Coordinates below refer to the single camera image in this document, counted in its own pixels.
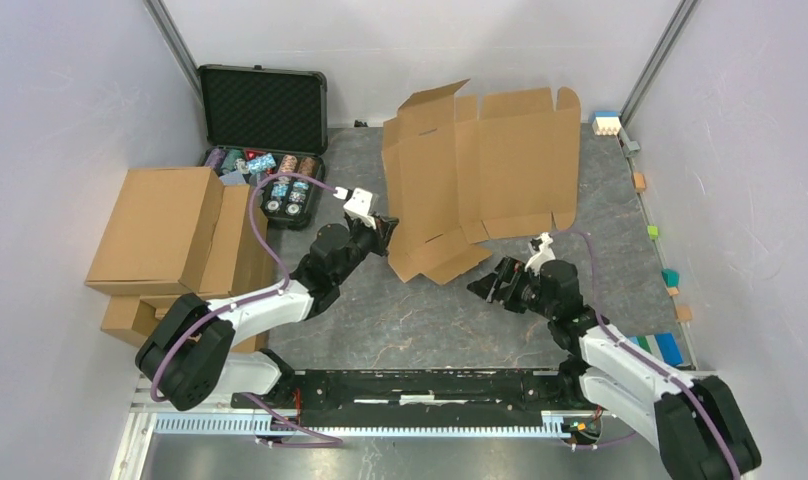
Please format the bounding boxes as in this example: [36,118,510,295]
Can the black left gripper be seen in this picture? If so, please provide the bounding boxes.
[333,211,399,285]

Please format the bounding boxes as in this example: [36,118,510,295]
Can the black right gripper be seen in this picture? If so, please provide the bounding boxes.
[465,255,556,320]

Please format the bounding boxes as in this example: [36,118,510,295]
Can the brown cardboard box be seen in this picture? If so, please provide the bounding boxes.
[381,82,581,285]

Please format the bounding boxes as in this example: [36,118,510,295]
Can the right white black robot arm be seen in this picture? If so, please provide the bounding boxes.
[467,257,763,479]

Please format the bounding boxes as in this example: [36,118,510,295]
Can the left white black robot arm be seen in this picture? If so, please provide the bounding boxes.
[135,214,399,411]

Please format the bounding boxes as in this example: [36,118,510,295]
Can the leaning folded cardboard box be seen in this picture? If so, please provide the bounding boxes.
[198,185,270,299]

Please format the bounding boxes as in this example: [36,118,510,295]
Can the large folded cardboard box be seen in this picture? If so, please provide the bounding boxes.
[85,167,224,295]

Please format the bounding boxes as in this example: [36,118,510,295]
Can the black poker chip case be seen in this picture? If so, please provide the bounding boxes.
[198,65,329,230]

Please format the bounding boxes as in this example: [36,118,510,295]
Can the teal small block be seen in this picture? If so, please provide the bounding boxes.
[661,268,680,288]

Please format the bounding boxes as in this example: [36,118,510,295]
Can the blue green striped block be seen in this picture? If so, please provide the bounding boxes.
[629,332,684,367]

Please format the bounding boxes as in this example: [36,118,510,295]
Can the orange wooden block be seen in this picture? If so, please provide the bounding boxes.
[632,172,647,194]

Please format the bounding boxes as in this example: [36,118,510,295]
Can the tan wooden block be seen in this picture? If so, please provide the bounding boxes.
[675,304,693,323]

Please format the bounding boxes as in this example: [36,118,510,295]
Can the blue white toy block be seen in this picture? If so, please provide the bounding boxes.
[591,111,622,136]

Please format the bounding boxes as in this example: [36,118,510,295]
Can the lower stacked cardboard boxes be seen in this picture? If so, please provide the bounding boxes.
[100,256,274,347]

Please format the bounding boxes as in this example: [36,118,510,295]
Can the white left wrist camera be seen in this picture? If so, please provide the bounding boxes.
[343,188,377,230]

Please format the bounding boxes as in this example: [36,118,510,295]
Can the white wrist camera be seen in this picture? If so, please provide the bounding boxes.
[525,232,555,275]
[343,188,377,230]

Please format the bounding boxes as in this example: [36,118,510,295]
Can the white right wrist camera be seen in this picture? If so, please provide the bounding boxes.
[525,232,555,275]

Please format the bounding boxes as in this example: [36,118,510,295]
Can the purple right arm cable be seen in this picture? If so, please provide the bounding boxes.
[557,228,743,480]

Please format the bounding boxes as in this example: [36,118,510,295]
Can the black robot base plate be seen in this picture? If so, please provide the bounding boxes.
[262,368,603,428]

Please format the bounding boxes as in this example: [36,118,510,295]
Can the grey wall bracket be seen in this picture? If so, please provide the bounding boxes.
[618,128,641,159]

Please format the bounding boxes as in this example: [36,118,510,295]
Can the aluminium frame rail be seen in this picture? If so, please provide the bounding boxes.
[128,374,733,439]

